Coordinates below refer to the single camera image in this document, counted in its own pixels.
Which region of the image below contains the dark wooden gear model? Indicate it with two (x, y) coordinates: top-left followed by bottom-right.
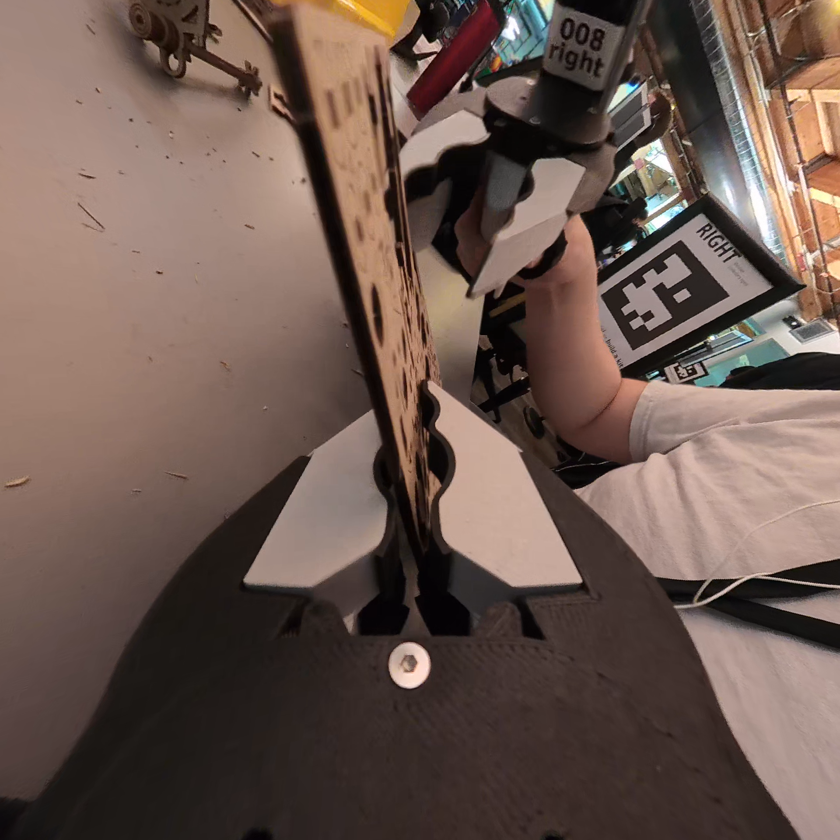
(126, 0), (265, 101)

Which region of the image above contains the black table frame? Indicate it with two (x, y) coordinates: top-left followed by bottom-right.
(471, 289), (547, 424)

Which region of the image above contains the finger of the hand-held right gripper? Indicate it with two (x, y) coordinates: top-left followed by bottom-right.
(467, 157), (588, 299)
(399, 108), (493, 262)

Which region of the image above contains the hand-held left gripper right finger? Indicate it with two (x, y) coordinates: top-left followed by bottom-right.
(427, 381), (585, 636)

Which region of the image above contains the person's right forearm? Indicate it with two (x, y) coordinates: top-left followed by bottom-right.
(525, 259), (647, 462)

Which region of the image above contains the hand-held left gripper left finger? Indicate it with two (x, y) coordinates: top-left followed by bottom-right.
(244, 407), (396, 636)

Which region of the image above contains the person's right hand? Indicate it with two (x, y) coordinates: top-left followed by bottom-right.
(453, 196), (598, 298)

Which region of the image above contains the maroon bottle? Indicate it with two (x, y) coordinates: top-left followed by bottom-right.
(406, 0), (503, 111)

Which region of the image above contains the white cord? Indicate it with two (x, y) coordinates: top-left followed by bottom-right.
(692, 497), (840, 608)

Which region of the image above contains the yellow plastic bin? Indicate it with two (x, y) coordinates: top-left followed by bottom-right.
(271, 0), (412, 38)

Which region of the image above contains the black strap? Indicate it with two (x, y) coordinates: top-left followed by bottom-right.
(656, 570), (840, 652)

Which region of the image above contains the person in white shirt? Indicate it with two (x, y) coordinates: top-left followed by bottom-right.
(576, 379), (840, 840)

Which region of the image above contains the framed marker poster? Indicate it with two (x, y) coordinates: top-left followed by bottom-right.
(594, 192), (807, 380)

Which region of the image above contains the silver air duct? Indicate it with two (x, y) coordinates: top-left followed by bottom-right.
(686, 0), (791, 247)

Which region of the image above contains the wooden laser-cut parts sheet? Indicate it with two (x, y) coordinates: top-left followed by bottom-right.
(271, 7), (455, 568)

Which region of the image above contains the wooden shelf rack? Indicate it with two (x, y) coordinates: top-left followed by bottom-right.
(715, 0), (840, 319)

